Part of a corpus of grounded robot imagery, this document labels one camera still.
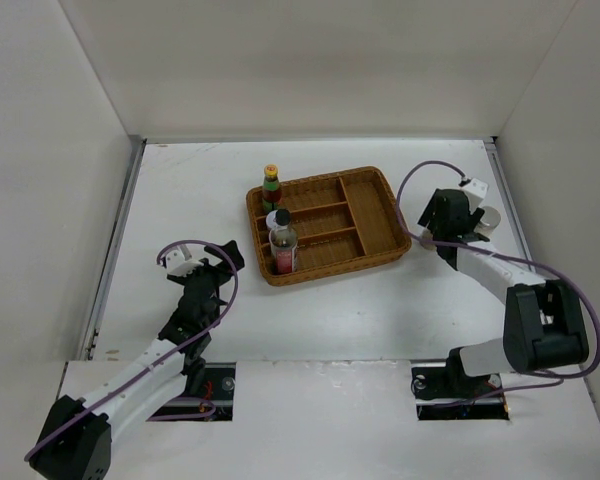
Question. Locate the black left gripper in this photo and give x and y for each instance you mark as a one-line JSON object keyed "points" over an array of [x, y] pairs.
{"points": [[220, 271]]}

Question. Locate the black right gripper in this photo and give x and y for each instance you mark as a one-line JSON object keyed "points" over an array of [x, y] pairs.
{"points": [[428, 214]]}

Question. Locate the dark soy sauce bottle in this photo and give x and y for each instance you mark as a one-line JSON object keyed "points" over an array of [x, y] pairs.
{"points": [[283, 241]]}

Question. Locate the silver-capped white blue jar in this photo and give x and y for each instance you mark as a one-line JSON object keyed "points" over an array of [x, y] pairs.
{"points": [[489, 221]]}

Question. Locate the yellow-capped green-label sauce bottle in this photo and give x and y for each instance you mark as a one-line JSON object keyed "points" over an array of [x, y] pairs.
{"points": [[271, 188]]}

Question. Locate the black-capped pepper grinder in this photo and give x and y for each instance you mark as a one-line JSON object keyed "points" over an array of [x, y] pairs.
{"points": [[428, 240]]}

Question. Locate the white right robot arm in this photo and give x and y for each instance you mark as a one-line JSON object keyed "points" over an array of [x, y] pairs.
{"points": [[543, 321]]}

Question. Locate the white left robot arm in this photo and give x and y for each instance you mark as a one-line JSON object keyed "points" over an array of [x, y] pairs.
{"points": [[79, 434]]}

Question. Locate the woven wicker divided basket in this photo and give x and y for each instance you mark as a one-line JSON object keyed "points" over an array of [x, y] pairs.
{"points": [[345, 221]]}

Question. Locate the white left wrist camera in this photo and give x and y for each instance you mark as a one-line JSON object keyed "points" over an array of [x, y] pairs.
{"points": [[179, 262]]}

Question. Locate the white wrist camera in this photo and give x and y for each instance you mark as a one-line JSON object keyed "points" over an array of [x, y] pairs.
{"points": [[475, 190], [179, 262]]}

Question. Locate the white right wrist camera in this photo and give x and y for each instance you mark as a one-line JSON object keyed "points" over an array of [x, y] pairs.
{"points": [[475, 190]]}

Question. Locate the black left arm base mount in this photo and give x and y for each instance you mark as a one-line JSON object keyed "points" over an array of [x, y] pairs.
{"points": [[208, 396]]}

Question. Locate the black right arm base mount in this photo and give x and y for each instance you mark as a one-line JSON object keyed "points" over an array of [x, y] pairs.
{"points": [[444, 392]]}

